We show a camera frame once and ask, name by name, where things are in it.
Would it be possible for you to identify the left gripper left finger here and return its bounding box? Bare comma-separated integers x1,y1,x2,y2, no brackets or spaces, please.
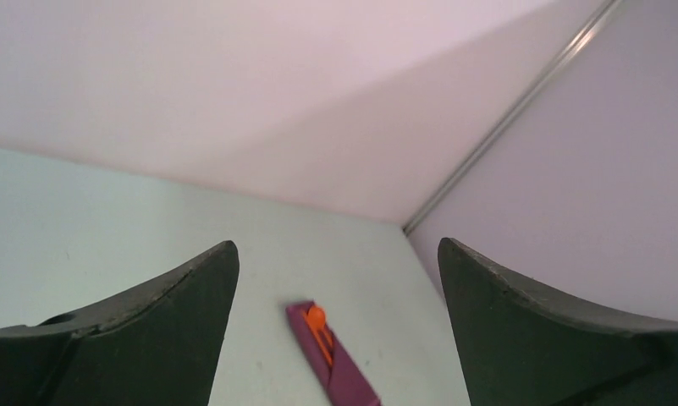
0,241,240,405

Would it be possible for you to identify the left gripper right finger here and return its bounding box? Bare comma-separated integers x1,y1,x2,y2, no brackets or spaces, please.
438,238,678,405

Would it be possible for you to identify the small orange object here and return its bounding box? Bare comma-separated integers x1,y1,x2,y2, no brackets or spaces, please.
304,304,334,367

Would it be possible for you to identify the maroon satin cloth napkin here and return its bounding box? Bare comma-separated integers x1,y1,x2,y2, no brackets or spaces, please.
285,300,382,406

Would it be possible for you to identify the right aluminium corner post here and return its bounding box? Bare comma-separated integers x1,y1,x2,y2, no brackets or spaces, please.
402,0,623,237

